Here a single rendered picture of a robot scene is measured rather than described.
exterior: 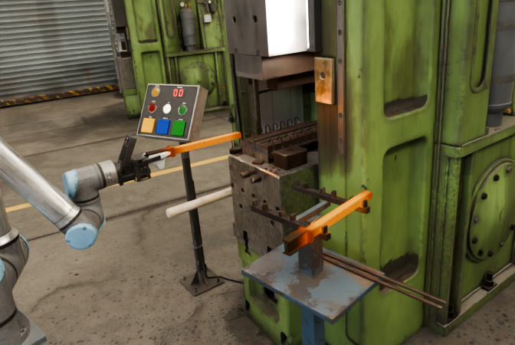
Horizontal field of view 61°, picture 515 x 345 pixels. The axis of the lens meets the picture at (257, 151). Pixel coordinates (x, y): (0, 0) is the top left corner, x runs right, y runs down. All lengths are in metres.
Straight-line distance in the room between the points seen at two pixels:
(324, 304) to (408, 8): 1.10
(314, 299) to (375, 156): 0.57
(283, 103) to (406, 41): 0.69
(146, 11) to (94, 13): 3.12
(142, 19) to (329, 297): 5.64
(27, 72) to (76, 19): 1.39
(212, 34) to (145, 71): 1.14
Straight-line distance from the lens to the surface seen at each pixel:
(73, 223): 1.46
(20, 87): 9.62
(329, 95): 1.65
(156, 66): 6.69
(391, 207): 1.94
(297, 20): 1.78
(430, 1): 1.84
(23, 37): 9.53
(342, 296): 1.46
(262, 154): 1.86
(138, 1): 6.64
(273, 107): 2.14
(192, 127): 2.14
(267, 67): 1.76
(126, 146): 1.60
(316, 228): 1.27
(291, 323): 2.11
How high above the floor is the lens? 1.57
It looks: 19 degrees down
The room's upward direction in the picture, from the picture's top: 4 degrees counter-clockwise
